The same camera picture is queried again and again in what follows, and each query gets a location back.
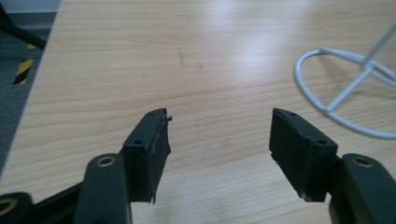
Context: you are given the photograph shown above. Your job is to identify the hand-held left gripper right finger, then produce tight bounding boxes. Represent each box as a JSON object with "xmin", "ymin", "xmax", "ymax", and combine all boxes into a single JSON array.
[{"xmin": 268, "ymin": 107, "xmax": 339, "ymax": 203}]

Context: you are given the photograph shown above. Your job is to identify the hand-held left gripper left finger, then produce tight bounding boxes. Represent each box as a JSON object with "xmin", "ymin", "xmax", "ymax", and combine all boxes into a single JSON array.
[{"xmin": 119, "ymin": 107, "xmax": 174, "ymax": 204}]

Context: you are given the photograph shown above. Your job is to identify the yellow black hazard tape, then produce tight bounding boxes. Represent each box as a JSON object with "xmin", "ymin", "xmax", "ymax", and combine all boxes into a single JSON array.
[{"xmin": 13, "ymin": 43, "xmax": 38, "ymax": 86}]

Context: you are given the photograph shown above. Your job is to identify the white wire stand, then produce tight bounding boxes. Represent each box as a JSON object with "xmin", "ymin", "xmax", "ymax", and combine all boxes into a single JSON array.
[{"xmin": 294, "ymin": 22, "xmax": 396, "ymax": 140}]

